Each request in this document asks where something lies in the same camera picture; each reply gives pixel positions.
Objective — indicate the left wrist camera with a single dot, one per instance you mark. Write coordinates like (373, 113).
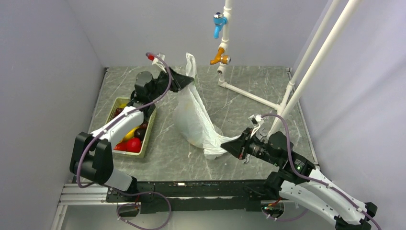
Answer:
(157, 61)

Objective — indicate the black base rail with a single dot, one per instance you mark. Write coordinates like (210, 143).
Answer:
(153, 197)

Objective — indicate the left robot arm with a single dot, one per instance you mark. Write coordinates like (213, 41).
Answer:
(92, 155)

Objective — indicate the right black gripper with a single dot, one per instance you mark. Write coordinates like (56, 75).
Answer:
(238, 146)

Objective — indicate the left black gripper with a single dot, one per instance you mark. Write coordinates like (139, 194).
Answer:
(179, 81)

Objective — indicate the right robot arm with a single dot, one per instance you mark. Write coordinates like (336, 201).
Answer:
(299, 180)

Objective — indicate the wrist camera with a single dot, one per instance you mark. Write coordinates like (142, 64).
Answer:
(257, 122)
(157, 61)

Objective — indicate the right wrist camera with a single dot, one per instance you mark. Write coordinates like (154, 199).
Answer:
(257, 122)

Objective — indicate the beige plastic basket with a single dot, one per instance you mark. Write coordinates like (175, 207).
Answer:
(121, 102)

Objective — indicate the yellow fake banana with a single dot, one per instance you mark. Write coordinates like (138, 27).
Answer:
(129, 135)

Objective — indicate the purple fake grapes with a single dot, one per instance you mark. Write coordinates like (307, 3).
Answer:
(117, 111)

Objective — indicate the silver wrench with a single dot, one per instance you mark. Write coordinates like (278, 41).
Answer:
(247, 159)

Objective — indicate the dark purple fake fruit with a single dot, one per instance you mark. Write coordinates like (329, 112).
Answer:
(140, 133)

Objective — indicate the white pvc pipe frame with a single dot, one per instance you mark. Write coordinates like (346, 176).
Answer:
(266, 37)

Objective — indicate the orange valve tap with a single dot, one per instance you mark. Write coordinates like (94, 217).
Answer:
(221, 57)

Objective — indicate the white plastic bag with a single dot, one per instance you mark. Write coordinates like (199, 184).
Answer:
(194, 124)

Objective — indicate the red fake apple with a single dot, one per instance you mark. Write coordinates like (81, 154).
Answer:
(133, 145)

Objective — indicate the blue valve tap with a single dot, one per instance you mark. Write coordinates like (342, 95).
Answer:
(219, 21)

